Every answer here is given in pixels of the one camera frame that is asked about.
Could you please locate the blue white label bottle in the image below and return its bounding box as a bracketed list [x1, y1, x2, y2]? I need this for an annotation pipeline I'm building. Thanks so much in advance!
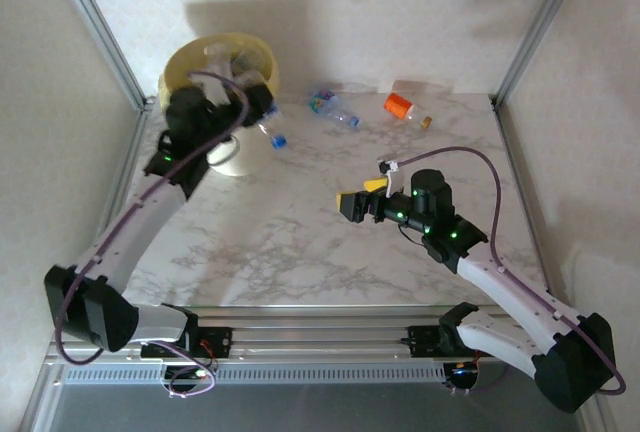
[257, 105, 290, 150]

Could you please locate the white ribbed waste bin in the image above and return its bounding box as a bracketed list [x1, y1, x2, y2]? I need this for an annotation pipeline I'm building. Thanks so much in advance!
[204, 101, 274, 177]

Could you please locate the yellow plastic bucket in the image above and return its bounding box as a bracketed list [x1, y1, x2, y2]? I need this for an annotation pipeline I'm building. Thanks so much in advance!
[157, 31, 280, 108]

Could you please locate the clear bottle colourful label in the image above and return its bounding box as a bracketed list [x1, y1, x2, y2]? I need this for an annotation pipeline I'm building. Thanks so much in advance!
[307, 84, 362, 129]

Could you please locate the orange label bottle gold cap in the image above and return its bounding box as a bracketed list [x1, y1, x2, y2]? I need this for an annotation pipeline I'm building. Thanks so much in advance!
[383, 92, 434, 131]

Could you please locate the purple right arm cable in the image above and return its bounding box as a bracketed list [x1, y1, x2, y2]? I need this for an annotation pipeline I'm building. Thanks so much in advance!
[389, 146, 627, 398]

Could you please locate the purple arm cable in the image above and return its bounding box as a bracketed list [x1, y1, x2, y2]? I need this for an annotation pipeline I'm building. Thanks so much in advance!
[389, 146, 627, 398]
[53, 70, 251, 398]

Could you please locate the aluminium table side rail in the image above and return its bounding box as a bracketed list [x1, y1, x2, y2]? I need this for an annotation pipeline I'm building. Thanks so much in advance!
[492, 96, 564, 318]
[97, 96, 154, 253]

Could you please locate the aluminium frame post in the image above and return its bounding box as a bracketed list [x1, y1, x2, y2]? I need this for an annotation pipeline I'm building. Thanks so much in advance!
[47, 0, 154, 111]
[492, 0, 591, 106]

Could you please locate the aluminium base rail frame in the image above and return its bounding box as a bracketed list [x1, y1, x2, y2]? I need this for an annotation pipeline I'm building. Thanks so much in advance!
[44, 304, 596, 388]

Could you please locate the grey slotted cable duct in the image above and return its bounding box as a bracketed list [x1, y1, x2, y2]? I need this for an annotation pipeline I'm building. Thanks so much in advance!
[59, 364, 449, 387]

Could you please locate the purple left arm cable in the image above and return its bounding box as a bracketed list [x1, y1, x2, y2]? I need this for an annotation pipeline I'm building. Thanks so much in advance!
[53, 70, 251, 398]

